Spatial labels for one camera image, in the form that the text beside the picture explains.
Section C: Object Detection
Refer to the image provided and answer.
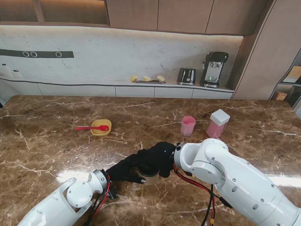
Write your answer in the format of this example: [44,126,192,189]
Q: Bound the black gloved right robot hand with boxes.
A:
[137,141,177,179]

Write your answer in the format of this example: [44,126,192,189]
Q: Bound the black and silver toaster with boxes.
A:
[176,67,197,86]

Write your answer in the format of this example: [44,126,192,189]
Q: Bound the pink measuring cup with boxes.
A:
[180,115,197,137]

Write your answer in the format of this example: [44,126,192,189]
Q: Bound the red plastic spoon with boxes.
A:
[75,125,110,131]

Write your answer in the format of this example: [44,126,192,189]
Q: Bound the dark cutting board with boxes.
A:
[135,80,166,85]

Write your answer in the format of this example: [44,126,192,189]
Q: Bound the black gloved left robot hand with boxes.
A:
[105,154,146,184]

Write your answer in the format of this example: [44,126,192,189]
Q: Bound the black espresso machine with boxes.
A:
[199,51,230,89]

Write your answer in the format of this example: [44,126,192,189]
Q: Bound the small wooden box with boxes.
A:
[274,91,288,101]

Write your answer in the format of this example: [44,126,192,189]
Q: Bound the black wall power strip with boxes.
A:
[0,48,74,59]

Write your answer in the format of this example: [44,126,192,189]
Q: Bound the tan book on shelf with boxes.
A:
[285,65,301,83]

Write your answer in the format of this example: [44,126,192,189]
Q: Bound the white square container lid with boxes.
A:
[210,109,230,127]

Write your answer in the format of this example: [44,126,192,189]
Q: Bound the red and black arm cables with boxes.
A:
[79,175,113,226]
[174,164,233,226]

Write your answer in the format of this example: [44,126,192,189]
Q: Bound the dark open shelf unit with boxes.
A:
[270,48,301,109]

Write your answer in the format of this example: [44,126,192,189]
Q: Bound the pink container with white lid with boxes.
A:
[206,120,229,139]

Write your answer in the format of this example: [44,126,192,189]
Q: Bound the yellow plastic bowl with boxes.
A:
[91,119,112,136]

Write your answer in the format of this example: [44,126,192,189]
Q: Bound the brown wall cabinets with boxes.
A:
[0,0,269,36]

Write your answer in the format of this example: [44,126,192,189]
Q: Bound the tall brown cabinet panel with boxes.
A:
[231,0,301,101]

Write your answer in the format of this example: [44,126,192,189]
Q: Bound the red and black left arm cables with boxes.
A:
[79,175,113,226]

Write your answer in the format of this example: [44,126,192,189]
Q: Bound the white counter with drawers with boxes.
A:
[0,77,235,99]

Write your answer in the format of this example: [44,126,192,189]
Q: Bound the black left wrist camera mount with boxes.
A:
[108,187,120,201]

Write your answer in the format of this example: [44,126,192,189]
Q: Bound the clear grain jar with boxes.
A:
[138,173,162,186]

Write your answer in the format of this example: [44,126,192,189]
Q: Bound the red and black right arm cables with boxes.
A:
[174,164,233,226]

